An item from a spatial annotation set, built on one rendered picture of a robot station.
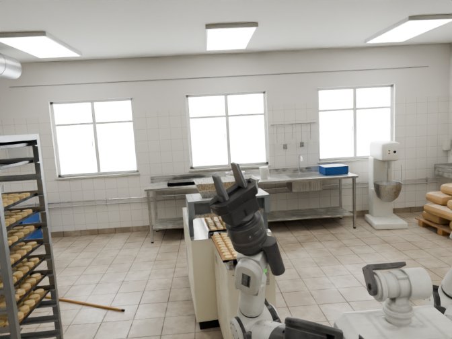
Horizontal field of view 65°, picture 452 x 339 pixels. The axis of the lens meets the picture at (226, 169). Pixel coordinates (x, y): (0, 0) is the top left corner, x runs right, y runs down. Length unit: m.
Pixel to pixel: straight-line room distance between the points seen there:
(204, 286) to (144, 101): 3.88
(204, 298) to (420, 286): 2.63
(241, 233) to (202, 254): 2.38
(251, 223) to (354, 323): 0.31
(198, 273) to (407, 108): 5.19
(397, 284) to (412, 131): 6.50
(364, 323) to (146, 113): 5.75
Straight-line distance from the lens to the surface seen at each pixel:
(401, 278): 0.88
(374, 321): 0.91
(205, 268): 3.24
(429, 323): 0.94
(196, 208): 3.16
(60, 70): 6.78
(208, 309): 3.41
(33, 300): 2.19
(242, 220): 0.81
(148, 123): 6.35
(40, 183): 2.18
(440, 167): 7.24
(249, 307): 1.03
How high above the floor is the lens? 1.82
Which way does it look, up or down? 7 degrees down
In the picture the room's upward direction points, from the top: 3 degrees counter-clockwise
